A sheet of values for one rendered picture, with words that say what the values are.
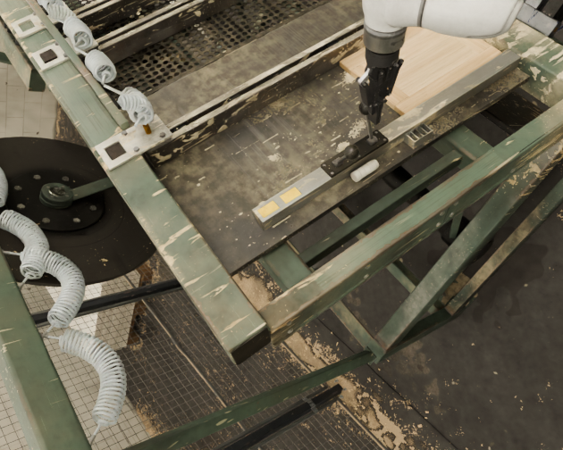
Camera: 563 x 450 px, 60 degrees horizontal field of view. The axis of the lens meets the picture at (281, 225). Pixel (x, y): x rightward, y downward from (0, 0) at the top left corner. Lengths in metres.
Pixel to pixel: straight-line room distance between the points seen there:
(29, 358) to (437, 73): 1.39
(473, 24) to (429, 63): 0.66
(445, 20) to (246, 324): 0.71
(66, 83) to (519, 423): 2.62
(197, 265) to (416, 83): 0.88
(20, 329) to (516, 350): 2.28
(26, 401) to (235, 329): 0.55
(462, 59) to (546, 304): 1.43
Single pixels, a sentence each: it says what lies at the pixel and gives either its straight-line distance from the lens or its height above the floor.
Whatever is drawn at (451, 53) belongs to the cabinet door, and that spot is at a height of 0.98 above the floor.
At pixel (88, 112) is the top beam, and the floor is 1.88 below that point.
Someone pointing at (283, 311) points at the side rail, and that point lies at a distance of 1.10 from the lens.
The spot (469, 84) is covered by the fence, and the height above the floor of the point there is 1.07.
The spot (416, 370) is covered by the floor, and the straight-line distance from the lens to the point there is 3.19.
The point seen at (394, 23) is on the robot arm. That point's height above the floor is 1.63.
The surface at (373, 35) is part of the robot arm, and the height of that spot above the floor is 1.62.
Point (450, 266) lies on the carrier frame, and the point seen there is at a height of 0.79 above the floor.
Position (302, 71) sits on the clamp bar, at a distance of 1.56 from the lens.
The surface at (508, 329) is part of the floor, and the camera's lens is 2.83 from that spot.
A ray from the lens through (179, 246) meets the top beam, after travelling 1.16.
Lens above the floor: 2.50
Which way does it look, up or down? 44 degrees down
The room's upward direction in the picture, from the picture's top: 101 degrees counter-clockwise
